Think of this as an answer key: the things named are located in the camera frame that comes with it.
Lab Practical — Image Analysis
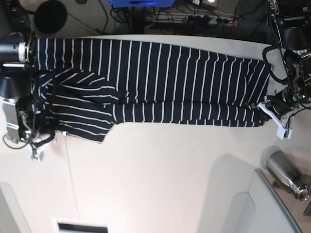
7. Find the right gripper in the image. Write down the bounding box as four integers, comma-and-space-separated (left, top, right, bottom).
26, 119, 57, 146

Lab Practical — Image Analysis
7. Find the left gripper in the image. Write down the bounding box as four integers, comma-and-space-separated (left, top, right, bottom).
266, 91, 296, 119

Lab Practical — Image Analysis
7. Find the navy white striped t-shirt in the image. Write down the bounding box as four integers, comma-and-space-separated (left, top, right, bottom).
35, 38, 271, 142

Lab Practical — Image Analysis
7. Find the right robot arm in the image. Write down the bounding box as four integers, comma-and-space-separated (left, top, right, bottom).
0, 0, 55, 148

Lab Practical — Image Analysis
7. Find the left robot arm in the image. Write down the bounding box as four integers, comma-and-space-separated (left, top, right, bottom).
262, 0, 311, 118

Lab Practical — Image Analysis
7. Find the stainless steel water bottle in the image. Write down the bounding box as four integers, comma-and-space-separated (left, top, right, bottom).
266, 151, 311, 200

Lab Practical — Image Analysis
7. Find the black round stand base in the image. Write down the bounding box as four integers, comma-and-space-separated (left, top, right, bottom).
34, 0, 68, 34

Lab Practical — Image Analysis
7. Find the white power strip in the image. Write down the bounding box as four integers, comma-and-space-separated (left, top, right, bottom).
145, 12, 242, 27

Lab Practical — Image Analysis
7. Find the blue box with oval hole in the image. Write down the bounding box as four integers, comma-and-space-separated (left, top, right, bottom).
108, 0, 175, 7

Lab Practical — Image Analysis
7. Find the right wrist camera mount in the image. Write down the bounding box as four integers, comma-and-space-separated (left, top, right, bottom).
29, 131, 68, 162

